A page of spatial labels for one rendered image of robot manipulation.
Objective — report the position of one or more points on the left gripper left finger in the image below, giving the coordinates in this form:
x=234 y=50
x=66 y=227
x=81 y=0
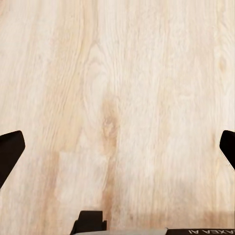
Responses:
x=12 y=146

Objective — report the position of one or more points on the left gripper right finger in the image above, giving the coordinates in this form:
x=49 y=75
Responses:
x=227 y=146

